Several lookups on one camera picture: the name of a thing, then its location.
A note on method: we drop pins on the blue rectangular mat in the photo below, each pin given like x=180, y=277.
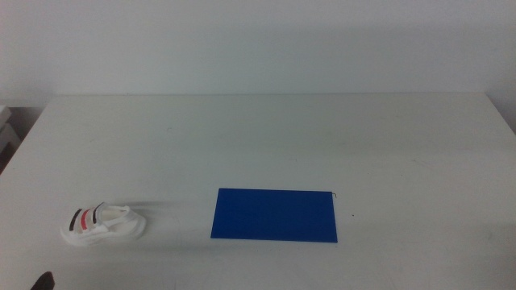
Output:
x=274, y=215

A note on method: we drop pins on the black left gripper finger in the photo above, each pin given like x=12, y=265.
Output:
x=43, y=282

